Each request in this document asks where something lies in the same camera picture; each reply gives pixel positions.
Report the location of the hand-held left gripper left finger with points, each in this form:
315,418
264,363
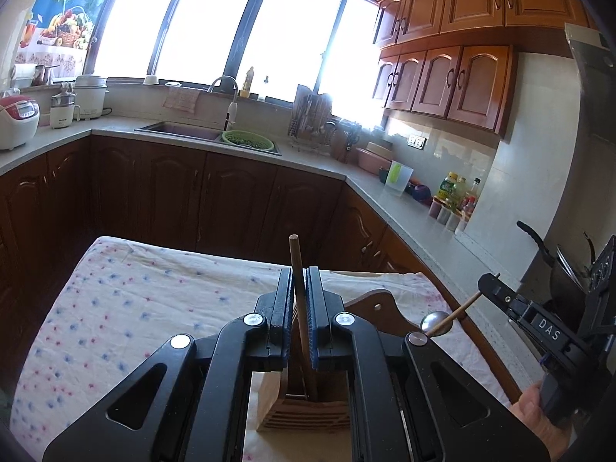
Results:
285,320

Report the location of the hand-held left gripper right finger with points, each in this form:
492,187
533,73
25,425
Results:
314,337

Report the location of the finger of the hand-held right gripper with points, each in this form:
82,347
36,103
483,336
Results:
500,293

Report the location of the wooden chopstick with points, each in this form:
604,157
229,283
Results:
299,288

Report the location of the wooden utensil holder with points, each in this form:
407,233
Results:
308,416

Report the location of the person's right hand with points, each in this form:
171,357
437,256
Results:
534,418

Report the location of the brown wooden board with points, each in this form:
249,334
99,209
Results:
365,315

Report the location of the white seasoning jar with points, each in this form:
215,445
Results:
463,225
453,220

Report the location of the yellow liquid bottle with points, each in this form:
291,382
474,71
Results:
461,192

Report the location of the green-label oil bottle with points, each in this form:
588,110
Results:
447,187

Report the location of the dark purple bowl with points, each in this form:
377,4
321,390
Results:
421,192

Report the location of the dotted white tablecloth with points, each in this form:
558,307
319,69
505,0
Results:
144,298

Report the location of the clear pitcher with green lid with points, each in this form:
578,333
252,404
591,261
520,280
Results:
398,178

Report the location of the dark wooden base cabinets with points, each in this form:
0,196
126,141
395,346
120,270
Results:
168,192

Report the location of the green plastic colander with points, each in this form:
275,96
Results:
248,139

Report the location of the wooden knife block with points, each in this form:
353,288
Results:
342,144

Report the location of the steel kitchen sink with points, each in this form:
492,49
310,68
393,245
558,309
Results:
178,130

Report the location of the chrome kitchen faucet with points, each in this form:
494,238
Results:
233,106

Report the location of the steel range hood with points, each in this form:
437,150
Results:
594,86

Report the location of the yellow dish soap bottle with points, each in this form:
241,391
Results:
247,84

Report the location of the pink checked cloth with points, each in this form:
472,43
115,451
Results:
180,98

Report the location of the white bowl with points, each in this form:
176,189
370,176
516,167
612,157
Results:
151,80

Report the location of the large kitchen window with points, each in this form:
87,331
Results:
216,33

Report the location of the large white cooker pot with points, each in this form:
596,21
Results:
91,96

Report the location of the small white steamer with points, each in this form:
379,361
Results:
64,113

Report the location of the red and white rice cooker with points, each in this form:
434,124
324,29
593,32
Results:
17,122

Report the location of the small metal pot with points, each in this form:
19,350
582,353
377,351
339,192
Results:
45,76

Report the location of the wooden wall cabinet row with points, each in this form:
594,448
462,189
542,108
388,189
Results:
447,86
481,0

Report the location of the tropical fruit wall poster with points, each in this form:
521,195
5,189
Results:
67,14

